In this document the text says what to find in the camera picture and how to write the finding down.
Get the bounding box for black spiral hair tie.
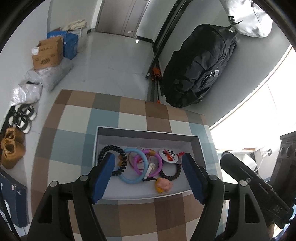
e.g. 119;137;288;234
97;145;129;178

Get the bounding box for blue silicone bracelet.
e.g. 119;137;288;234
117;148;150;185

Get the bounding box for white China flag badge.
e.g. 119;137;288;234
159;148;178;164

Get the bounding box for purple silicone bracelet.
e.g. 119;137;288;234
132;148;164;178

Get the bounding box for clear ring red top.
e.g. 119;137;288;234
176;152;185;166

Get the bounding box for grey open cardboard box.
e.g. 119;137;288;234
93;126;205;200

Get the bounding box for checkered tablecloth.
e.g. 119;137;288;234
31;90;222;240

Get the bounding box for navy Jordan shoe box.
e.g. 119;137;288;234
1;169;29;228

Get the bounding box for tan boots pair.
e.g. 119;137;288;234
1;127;26;169

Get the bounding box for black white sandals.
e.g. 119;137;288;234
8;104;37;134

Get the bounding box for black backpack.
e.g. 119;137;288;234
161;24;237;108

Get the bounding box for grey plastic mailer bag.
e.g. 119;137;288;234
25;58;73;92

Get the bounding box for white plastic bag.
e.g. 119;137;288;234
10;83;42;106

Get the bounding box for brown cardboard box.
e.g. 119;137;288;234
31;36;63;70

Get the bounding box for blue cardboard box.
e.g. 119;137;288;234
47;31;78;60

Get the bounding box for beige tote bag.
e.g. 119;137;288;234
62;19;87;31

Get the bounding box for grey door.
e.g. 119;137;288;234
95;0;149;38

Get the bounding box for white hanging bag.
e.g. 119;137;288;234
220;0;273;38

